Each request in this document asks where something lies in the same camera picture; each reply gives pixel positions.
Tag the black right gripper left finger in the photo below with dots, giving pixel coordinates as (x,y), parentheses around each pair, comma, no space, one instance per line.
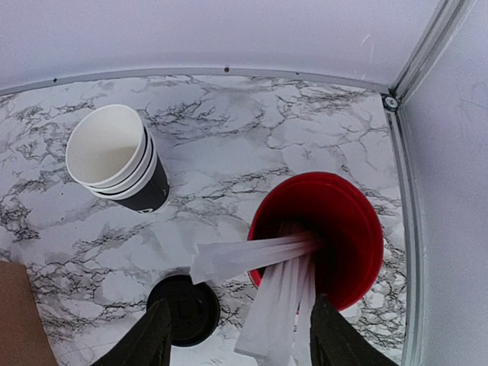
(148,342)

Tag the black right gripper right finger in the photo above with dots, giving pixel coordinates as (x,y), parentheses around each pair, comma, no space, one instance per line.
(334,341)

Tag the white sticks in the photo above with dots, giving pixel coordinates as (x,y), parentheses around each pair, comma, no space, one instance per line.
(277,328)

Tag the brown paper bag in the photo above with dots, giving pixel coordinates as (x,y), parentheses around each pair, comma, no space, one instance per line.
(23,340)

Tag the red ribbed plastic cup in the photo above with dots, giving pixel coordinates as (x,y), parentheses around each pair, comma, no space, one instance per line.
(350,259)

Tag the stack of black paper cups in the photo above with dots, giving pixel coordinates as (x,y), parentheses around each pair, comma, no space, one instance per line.
(111,153)

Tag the right aluminium frame post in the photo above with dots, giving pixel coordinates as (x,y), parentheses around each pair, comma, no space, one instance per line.
(447,19)

